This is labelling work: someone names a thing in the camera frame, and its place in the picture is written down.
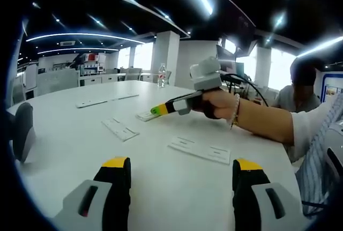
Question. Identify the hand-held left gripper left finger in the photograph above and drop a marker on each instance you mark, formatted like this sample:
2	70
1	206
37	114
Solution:
118	188

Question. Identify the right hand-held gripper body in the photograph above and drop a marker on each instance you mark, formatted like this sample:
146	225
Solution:
207	77

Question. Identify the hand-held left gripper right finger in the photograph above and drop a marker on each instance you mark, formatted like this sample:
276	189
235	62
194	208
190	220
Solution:
245	190

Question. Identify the wide white socket holder base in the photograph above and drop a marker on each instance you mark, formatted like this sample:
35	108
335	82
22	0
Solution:
199	150

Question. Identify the white slotted socket holder plate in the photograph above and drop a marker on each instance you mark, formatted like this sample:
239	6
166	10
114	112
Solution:
120	129

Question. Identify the long white socket holder strip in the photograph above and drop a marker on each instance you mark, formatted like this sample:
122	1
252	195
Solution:
107	100

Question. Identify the person's right hand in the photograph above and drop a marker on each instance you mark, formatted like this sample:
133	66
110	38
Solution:
221	102

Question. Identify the desk computer monitor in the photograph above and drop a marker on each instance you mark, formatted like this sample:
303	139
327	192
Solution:
225	56

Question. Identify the small clear water bottle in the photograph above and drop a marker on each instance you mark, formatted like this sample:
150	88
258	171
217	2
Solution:
162	77

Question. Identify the grey office chair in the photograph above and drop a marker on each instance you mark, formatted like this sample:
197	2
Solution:
134	74

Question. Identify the hanging dark screen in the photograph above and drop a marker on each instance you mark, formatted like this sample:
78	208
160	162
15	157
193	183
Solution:
238	19

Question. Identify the person's striped shirt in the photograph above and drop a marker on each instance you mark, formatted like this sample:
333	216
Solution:
317	166

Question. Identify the white low cabinet row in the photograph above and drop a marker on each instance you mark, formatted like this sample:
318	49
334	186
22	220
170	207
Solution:
103	79

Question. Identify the shelf with boxes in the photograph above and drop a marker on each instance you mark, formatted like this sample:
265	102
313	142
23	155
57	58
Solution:
92	63

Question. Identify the dark grey rounded object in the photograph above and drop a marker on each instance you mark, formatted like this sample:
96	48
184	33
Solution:
22	132

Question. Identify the thin curved ceiling light strip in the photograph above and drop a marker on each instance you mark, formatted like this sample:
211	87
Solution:
85	36

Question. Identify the grey desk partition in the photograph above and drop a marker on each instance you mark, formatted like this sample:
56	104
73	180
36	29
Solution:
56	82

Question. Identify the ceiling air vent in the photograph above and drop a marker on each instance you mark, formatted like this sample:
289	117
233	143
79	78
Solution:
68	43

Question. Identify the white board on stand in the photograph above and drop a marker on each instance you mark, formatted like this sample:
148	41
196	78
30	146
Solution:
31	77

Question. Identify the blue framed wall board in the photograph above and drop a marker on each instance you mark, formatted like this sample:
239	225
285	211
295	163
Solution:
332	87

